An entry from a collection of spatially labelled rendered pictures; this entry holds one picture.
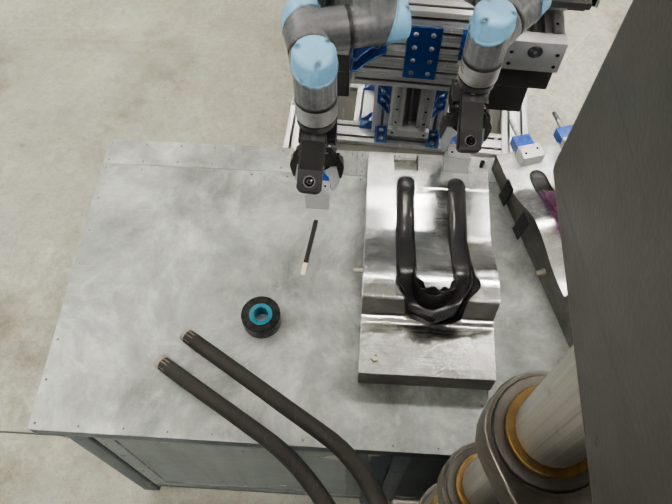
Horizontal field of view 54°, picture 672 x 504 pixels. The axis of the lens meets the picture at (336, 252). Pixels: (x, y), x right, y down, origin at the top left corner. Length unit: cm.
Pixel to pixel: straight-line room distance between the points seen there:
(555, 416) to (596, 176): 23
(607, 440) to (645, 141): 10
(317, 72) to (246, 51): 192
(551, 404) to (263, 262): 105
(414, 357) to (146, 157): 80
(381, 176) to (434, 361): 42
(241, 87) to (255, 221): 141
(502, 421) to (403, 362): 74
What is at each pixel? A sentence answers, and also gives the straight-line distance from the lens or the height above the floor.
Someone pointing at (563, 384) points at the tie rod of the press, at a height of 167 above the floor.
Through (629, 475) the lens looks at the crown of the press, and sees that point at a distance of 25.
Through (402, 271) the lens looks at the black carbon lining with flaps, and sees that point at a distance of 131.
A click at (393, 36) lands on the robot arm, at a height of 125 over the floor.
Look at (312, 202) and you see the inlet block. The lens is 137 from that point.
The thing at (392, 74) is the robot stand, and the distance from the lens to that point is 187.
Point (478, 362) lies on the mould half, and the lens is 131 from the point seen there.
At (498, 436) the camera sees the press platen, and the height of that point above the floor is 154.
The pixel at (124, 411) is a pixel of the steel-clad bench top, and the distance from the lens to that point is 138.
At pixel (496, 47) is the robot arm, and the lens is 124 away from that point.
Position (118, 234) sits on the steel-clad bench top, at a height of 80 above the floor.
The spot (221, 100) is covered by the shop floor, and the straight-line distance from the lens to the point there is 282.
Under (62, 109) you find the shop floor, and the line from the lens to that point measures 296.
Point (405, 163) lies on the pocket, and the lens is 151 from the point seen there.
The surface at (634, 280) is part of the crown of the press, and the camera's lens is 24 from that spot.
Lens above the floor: 207
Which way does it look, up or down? 61 degrees down
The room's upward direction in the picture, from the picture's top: straight up
